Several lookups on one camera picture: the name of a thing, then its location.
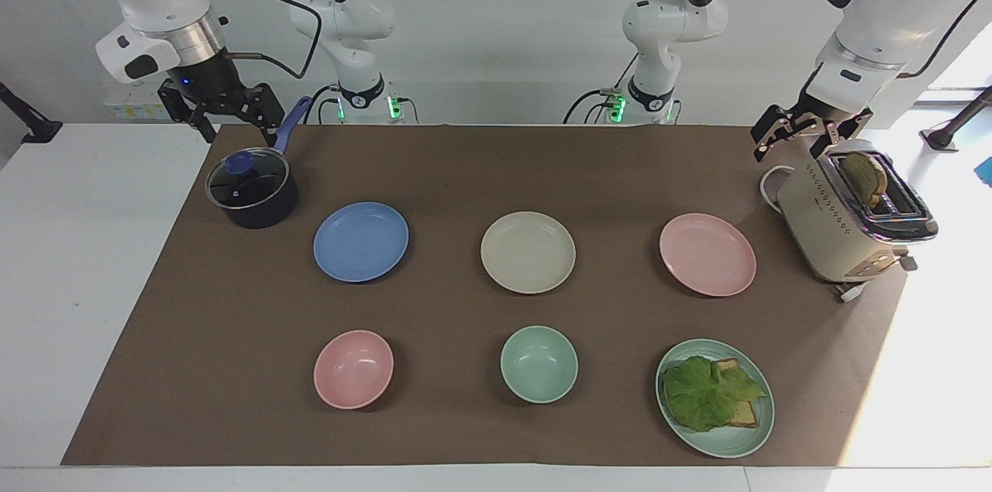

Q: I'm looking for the black stand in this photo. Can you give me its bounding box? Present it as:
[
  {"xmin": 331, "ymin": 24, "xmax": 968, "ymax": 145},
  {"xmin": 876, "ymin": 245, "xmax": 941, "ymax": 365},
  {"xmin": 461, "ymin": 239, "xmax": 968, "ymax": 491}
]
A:
[
  {"xmin": 0, "ymin": 81, "xmax": 64, "ymax": 145},
  {"xmin": 918, "ymin": 84, "xmax": 992, "ymax": 153}
]

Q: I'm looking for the white box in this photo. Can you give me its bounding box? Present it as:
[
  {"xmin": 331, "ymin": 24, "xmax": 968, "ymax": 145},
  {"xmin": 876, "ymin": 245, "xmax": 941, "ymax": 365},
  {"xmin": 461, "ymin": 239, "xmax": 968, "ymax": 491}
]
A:
[{"xmin": 103, "ymin": 80, "xmax": 170, "ymax": 122}]

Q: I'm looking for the dark blue saucepan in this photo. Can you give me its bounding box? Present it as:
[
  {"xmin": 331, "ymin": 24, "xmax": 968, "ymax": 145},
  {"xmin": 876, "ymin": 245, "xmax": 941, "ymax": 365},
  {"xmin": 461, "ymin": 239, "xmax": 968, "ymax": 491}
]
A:
[{"xmin": 205, "ymin": 95, "xmax": 315, "ymax": 230}]

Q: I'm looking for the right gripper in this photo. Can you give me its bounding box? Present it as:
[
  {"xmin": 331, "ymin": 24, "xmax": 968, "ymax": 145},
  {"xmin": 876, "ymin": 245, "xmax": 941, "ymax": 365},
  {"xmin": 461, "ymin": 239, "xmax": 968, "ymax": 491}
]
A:
[{"xmin": 157, "ymin": 48, "xmax": 285, "ymax": 150}]

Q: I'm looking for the bread slice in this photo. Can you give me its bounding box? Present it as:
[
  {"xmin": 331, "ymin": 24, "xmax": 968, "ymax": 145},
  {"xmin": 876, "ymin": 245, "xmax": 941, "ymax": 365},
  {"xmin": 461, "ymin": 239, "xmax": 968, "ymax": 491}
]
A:
[{"xmin": 713, "ymin": 357, "xmax": 760, "ymax": 429}]

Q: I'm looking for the glass lid with blue knob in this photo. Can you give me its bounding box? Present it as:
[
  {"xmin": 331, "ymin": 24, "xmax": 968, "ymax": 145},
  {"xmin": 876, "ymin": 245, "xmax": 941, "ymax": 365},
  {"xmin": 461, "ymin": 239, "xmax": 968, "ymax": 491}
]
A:
[{"xmin": 205, "ymin": 147, "xmax": 291, "ymax": 211}]

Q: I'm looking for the cream toaster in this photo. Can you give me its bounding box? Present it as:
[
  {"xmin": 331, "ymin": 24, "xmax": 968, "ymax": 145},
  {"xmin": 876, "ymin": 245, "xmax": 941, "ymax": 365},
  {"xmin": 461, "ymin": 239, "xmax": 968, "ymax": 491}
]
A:
[{"xmin": 777, "ymin": 150, "xmax": 939, "ymax": 304}]

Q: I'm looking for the pink plate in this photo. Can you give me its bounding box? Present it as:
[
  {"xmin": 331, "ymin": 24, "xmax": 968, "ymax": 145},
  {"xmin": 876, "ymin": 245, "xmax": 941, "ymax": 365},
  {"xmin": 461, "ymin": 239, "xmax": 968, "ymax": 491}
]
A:
[{"xmin": 659, "ymin": 212, "xmax": 758, "ymax": 298}]

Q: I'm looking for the beige plate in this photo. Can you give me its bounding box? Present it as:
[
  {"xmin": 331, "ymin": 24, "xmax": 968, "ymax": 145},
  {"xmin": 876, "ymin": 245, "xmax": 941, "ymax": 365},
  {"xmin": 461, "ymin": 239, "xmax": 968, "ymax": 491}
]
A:
[{"xmin": 480, "ymin": 211, "xmax": 577, "ymax": 295}]

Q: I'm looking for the white power cord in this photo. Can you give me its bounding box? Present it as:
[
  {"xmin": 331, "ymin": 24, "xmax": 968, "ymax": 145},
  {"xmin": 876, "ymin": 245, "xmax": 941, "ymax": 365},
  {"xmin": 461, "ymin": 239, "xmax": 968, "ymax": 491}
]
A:
[{"xmin": 759, "ymin": 163, "xmax": 797, "ymax": 215}]

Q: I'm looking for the blue plate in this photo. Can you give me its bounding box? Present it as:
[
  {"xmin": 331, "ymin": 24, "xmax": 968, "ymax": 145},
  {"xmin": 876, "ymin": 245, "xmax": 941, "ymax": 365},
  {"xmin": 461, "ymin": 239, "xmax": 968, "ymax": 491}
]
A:
[{"xmin": 312, "ymin": 201, "xmax": 410, "ymax": 284}]

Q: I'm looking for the black cable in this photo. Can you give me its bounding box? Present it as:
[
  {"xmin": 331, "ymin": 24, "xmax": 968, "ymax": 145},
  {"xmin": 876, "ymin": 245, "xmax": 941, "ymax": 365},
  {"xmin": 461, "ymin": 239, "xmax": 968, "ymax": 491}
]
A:
[
  {"xmin": 897, "ymin": 0, "xmax": 992, "ymax": 81},
  {"xmin": 563, "ymin": 88, "xmax": 625, "ymax": 126},
  {"xmin": 223, "ymin": 0, "xmax": 324, "ymax": 81}
]

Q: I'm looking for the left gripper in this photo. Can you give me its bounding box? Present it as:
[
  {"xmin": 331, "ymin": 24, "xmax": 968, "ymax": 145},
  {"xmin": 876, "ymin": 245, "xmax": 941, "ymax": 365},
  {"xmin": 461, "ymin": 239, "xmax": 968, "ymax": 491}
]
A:
[{"xmin": 749, "ymin": 64, "xmax": 874, "ymax": 163}]

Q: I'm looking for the green lettuce leaf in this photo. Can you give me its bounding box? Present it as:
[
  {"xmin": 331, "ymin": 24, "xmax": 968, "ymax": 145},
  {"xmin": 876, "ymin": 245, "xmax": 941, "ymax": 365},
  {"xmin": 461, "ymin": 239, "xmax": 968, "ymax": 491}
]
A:
[{"xmin": 663, "ymin": 355, "xmax": 769, "ymax": 433}]

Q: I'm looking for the toast slice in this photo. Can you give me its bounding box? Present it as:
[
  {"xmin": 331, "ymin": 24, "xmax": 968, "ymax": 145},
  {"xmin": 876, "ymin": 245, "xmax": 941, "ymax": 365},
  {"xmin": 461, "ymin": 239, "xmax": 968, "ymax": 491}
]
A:
[{"xmin": 840, "ymin": 150, "xmax": 889, "ymax": 208}]

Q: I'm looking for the green plate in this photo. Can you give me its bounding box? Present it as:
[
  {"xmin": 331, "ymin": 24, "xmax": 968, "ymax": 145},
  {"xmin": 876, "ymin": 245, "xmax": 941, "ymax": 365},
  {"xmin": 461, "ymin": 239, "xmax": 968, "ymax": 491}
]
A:
[{"xmin": 656, "ymin": 338, "xmax": 776, "ymax": 459}]

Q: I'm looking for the green bowl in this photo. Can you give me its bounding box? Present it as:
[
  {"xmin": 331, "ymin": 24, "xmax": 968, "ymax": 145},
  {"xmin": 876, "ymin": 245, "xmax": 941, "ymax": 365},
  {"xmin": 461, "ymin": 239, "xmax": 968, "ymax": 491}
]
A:
[{"xmin": 500, "ymin": 325, "xmax": 580, "ymax": 404}]

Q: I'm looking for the pink bowl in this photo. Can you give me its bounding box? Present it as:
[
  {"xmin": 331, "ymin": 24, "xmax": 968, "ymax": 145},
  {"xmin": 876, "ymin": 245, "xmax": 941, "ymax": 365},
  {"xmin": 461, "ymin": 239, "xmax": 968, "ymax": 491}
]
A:
[{"xmin": 313, "ymin": 329, "xmax": 395, "ymax": 411}]

